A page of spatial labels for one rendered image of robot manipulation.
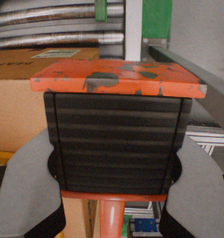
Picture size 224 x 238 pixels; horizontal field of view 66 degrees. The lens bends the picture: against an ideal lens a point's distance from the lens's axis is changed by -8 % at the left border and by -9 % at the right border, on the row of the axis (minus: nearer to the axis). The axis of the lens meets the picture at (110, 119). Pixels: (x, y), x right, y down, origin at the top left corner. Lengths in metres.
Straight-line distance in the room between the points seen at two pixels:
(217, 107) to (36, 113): 0.32
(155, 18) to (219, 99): 0.90
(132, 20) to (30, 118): 0.42
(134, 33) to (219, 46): 0.85
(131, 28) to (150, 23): 0.61
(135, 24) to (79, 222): 0.55
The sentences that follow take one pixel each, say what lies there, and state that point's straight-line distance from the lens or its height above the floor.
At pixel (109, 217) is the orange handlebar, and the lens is 0.18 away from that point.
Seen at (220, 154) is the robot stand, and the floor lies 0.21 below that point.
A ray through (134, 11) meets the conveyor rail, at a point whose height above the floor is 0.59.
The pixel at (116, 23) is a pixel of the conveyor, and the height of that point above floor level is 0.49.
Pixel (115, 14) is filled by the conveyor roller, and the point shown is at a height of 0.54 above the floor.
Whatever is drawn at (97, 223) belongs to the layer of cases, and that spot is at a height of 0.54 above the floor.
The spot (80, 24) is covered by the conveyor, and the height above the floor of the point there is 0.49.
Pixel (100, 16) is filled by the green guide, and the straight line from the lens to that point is 0.55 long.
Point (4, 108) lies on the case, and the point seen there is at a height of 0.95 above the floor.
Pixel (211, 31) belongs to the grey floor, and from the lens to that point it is 1.33.
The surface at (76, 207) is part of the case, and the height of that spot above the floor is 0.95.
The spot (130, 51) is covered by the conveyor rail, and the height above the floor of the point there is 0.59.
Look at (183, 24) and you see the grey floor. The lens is 1.25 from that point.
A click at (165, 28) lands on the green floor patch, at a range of 1.22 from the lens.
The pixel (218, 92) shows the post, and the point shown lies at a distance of 0.39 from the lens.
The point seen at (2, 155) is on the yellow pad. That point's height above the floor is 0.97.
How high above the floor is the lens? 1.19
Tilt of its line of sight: 63 degrees down
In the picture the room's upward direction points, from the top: 175 degrees counter-clockwise
